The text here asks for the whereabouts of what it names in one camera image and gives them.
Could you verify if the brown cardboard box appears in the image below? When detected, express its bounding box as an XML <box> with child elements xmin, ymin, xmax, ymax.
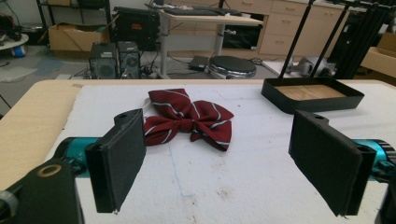
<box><xmin>48</xmin><ymin>22</ymin><xmax>110</xmax><ymax>52</ymax></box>

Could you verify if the black keyboard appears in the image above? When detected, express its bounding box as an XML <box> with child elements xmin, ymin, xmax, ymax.
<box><xmin>163</xmin><ymin>7</ymin><xmax>219</xmax><ymax>17</ymax></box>

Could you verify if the black power adapter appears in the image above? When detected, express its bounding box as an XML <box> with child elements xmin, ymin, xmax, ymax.
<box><xmin>188</xmin><ymin>55</ymin><xmax>210</xmax><ymax>73</ymax></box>

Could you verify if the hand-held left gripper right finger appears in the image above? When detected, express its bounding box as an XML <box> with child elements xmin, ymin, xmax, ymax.
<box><xmin>288</xmin><ymin>109</ymin><xmax>377</xmax><ymax>217</ymax></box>

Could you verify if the red striped bow tie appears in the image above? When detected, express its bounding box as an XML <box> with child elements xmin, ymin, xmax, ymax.
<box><xmin>143</xmin><ymin>88</ymin><xmax>234</xmax><ymax>152</ymax></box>

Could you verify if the light wooden desk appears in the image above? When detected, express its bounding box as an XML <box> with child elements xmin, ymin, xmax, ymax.
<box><xmin>158</xmin><ymin>8</ymin><xmax>264</xmax><ymax>79</ymax></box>

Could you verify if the white foam mat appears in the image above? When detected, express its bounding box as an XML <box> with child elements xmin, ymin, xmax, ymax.
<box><xmin>46</xmin><ymin>81</ymin><xmax>396</xmax><ymax>224</ymax></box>

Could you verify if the grey computer tower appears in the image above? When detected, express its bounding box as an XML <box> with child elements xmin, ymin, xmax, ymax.
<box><xmin>117</xmin><ymin>41</ymin><xmax>142</xmax><ymax>79</ymax></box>

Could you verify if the beige drawer cabinet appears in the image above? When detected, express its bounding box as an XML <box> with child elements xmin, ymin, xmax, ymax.
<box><xmin>170</xmin><ymin>0</ymin><xmax>368</xmax><ymax>58</ymax></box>

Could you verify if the black computer tower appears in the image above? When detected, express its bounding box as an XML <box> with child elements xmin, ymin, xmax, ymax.
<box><xmin>89</xmin><ymin>42</ymin><xmax>119</xmax><ymax>79</ymax></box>

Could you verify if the black equipment case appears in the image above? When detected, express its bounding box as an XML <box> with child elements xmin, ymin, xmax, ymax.
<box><xmin>111</xmin><ymin>7</ymin><xmax>162</xmax><ymax>52</ymax></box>

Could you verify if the black metal shelf rack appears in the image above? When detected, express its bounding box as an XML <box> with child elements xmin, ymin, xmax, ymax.
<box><xmin>35</xmin><ymin>0</ymin><xmax>114</xmax><ymax>45</ymax></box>

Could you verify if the black round stool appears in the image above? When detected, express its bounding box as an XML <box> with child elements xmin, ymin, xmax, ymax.
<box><xmin>207</xmin><ymin>55</ymin><xmax>258</xmax><ymax>79</ymax></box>

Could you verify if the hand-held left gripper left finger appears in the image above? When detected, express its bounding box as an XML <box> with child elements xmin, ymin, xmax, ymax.
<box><xmin>84</xmin><ymin>108</ymin><xmax>148</xmax><ymax>215</ymax></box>

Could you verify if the black metal stand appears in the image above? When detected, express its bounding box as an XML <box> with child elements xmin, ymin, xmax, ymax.
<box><xmin>277</xmin><ymin>0</ymin><xmax>396</xmax><ymax>80</ymax></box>

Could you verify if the white round table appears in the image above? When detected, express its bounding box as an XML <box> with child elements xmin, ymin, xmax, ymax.
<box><xmin>0</xmin><ymin>33</ymin><xmax>30</xmax><ymax>52</ymax></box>

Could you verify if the black tray with wooden bottom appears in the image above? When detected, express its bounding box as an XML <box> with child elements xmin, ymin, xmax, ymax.
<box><xmin>261</xmin><ymin>77</ymin><xmax>365</xmax><ymax>115</ymax></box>

